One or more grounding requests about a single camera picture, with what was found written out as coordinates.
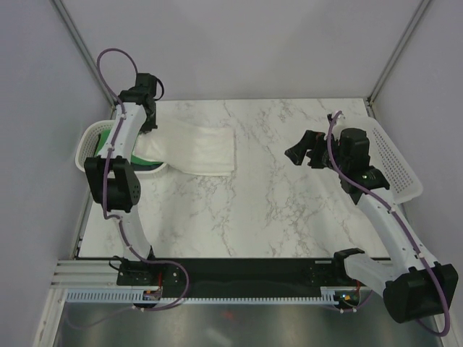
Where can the aluminium front rail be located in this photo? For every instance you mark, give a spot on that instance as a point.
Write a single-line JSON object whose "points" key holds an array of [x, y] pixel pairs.
{"points": [[83, 271]]}

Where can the white fluffy towel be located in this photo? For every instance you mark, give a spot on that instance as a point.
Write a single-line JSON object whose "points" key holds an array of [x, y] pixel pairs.
{"points": [[201, 151]]}

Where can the green towel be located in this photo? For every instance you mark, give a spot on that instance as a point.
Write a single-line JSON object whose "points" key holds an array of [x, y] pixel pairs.
{"points": [[103, 136]]}

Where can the white perforated basket right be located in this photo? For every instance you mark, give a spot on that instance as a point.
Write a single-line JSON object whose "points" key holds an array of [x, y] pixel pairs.
{"points": [[404, 183]]}

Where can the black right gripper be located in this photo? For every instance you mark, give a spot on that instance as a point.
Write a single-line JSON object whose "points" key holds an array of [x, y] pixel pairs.
{"points": [[297, 153]]}

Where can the white perforated basket left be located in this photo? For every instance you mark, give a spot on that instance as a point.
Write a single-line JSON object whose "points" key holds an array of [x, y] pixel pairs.
{"points": [[88, 142]]}

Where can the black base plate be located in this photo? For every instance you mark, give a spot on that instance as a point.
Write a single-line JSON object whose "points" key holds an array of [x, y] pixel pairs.
{"points": [[252, 288]]}

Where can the right aluminium frame post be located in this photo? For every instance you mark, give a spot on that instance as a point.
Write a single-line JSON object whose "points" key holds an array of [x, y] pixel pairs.
{"points": [[406, 36]]}

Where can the aluminium frame post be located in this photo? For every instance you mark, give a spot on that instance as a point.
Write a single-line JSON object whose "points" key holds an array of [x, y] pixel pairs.
{"points": [[77, 39], [406, 36]]}

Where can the left aluminium frame post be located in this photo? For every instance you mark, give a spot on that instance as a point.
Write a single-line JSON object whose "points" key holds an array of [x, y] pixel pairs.
{"points": [[77, 39]]}

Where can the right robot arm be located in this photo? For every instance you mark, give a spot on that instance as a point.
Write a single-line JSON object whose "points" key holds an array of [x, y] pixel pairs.
{"points": [[416, 285]]}

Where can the white perforated basket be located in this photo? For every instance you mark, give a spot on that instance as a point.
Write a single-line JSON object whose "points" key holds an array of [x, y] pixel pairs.
{"points": [[404, 183], [88, 142]]}

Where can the white slotted cable duct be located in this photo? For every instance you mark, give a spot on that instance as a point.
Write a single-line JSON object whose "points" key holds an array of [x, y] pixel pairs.
{"points": [[316, 296]]}

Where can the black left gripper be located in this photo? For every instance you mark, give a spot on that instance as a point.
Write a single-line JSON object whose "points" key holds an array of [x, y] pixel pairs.
{"points": [[147, 128]]}

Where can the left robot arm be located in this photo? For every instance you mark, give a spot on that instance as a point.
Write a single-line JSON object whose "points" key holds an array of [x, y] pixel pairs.
{"points": [[113, 182]]}

